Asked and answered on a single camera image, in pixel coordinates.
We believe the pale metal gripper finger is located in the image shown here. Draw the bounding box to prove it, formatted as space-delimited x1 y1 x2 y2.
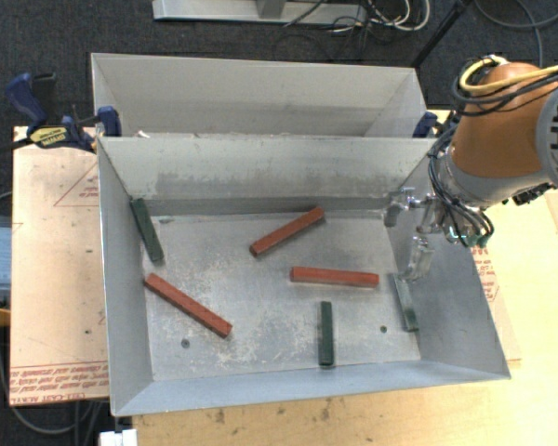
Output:
399 235 423 282
420 243 437 281

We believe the dark green flat block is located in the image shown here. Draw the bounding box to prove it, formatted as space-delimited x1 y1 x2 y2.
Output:
392 273 420 334
129 197 166 264
317 300 336 368

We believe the red-brown flat block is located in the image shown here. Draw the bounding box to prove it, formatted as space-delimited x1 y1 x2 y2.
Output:
143 272 234 340
289 266 380 290
248 206 326 258

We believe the grey metal bin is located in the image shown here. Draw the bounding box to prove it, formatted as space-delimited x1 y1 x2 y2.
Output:
90 52 512 417

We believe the brown cardboard board red print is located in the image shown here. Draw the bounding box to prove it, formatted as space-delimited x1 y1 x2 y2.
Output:
8 125 523 408

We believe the black cylinder on white bracket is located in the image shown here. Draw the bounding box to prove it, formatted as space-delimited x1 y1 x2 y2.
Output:
511 183 548 206

